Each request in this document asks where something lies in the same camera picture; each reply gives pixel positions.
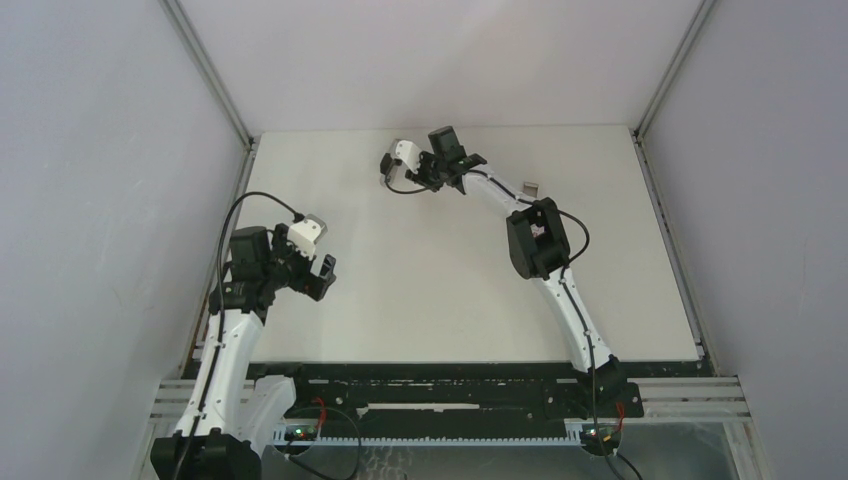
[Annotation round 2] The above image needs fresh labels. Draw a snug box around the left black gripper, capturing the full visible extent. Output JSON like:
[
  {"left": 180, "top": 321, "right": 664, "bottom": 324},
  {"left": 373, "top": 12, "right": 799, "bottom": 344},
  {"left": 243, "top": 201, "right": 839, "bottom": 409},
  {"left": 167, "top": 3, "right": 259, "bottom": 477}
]
[{"left": 262, "top": 225, "right": 334, "bottom": 301}]

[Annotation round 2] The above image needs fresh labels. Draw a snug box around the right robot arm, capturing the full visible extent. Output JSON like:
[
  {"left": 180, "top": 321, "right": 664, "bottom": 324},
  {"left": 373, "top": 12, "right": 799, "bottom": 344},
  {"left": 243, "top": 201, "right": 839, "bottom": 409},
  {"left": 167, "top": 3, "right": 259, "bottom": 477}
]
[{"left": 385, "top": 127, "right": 645, "bottom": 419}]

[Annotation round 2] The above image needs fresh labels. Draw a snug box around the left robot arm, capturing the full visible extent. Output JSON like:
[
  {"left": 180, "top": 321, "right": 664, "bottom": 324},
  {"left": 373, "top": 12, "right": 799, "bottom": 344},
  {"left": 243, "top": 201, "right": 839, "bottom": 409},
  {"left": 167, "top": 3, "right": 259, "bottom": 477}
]
[{"left": 150, "top": 215, "right": 336, "bottom": 479}]

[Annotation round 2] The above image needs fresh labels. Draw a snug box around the grey black long stapler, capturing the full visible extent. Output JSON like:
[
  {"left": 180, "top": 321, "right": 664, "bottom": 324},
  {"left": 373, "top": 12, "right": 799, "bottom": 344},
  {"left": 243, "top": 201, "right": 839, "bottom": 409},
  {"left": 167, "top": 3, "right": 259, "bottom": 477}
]
[{"left": 379, "top": 153, "right": 398, "bottom": 188}]

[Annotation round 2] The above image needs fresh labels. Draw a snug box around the closed red staple box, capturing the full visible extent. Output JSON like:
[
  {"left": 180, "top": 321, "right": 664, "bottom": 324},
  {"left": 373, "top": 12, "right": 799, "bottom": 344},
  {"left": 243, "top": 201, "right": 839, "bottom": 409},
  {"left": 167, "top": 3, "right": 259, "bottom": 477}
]
[{"left": 530, "top": 224, "right": 546, "bottom": 238}]

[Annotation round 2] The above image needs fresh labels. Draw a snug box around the left controller board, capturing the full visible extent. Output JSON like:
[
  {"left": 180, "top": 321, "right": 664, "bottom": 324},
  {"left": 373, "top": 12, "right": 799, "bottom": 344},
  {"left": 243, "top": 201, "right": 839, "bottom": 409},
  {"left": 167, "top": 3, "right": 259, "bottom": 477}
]
[{"left": 283, "top": 426, "right": 320, "bottom": 443}]

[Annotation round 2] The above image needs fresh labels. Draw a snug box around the controller board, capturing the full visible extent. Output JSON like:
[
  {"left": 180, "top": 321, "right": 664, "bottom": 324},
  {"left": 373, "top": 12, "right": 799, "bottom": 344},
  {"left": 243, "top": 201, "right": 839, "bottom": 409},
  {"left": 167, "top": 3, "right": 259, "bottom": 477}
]
[
  {"left": 579, "top": 425, "right": 622, "bottom": 456},
  {"left": 283, "top": 426, "right": 320, "bottom": 443}
]

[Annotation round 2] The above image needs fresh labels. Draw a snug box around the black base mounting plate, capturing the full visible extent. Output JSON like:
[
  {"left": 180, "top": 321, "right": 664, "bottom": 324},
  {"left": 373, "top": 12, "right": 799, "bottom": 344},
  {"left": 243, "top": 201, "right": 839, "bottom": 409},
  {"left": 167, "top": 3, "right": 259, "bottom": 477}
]
[{"left": 246, "top": 362, "right": 644, "bottom": 440}]

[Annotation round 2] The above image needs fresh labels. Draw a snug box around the right controller board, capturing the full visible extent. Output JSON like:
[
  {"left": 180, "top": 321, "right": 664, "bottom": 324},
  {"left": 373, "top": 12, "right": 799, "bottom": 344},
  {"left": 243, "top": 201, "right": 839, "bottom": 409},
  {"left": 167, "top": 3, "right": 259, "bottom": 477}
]
[{"left": 579, "top": 425, "right": 622, "bottom": 456}]

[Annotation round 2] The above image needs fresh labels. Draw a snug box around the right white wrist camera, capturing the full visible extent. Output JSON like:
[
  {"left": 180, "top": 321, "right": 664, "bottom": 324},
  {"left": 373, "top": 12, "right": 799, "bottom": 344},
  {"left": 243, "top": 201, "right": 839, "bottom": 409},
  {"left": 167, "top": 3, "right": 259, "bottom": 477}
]
[{"left": 388, "top": 139, "right": 423, "bottom": 174}]

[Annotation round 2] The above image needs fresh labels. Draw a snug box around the right black camera cable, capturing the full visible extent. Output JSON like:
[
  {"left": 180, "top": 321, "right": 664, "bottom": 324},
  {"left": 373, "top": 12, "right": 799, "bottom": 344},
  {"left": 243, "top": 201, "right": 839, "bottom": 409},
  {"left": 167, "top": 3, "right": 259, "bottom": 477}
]
[{"left": 381, "top": 153, "right": 645, "bottom": 480}]

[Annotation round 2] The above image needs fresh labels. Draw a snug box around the white cable duct rail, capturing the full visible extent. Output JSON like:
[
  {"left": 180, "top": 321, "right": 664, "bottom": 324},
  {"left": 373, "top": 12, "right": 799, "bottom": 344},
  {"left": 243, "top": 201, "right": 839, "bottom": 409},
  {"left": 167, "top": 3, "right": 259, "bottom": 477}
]
[{"left": 271, "top": 424, "right": 584, "bottom": 447}]

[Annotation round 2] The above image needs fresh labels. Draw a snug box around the right aluminium frame post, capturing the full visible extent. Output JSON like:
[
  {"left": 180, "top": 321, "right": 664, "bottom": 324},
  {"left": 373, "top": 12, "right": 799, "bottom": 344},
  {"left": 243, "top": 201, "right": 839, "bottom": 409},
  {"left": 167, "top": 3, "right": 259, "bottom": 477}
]
[{"left": 632, "top": 0, "right": 720, "bottom": 152}]

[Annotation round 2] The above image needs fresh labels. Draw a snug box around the aluminium frame post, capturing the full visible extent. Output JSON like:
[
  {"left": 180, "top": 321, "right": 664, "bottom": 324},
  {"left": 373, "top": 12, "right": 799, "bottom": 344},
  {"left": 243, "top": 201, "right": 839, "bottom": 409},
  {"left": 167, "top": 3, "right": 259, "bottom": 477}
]
[
  {"left": 632, "top": 0, "right": 720, "bottom": 152},
  {"left": 159, "top": 0, "right": 255, "bottom": 196}
]

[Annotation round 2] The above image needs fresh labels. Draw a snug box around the left aluminium frame post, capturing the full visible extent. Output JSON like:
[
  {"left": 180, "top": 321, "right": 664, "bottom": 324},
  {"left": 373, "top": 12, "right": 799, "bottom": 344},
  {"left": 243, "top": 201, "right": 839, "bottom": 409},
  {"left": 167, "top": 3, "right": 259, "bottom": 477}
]
[{"left": 159, "top": 0, "right": 255, "bottom": 196}]

